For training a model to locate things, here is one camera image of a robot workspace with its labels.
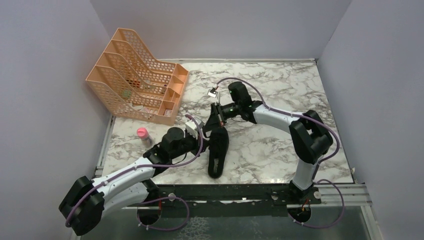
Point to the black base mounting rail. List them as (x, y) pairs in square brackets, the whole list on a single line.
[(224, 200)]

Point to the orange plastic file organizer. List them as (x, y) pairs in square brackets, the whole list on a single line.
[(133, 84)]

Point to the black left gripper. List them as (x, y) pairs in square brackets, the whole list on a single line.
[(196, 142)]

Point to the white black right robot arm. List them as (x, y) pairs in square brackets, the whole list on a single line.
[(311, 138)]

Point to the pink capped small bottle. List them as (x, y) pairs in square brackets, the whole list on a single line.
[(145, 137)]

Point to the black canvas sneaker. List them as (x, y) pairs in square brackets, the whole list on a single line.
[(218, 149)]

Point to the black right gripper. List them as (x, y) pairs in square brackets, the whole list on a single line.
[(216, 117)]

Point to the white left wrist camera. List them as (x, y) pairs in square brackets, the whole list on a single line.
[(194, 127)]

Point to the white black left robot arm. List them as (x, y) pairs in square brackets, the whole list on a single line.
[(88, 200)]

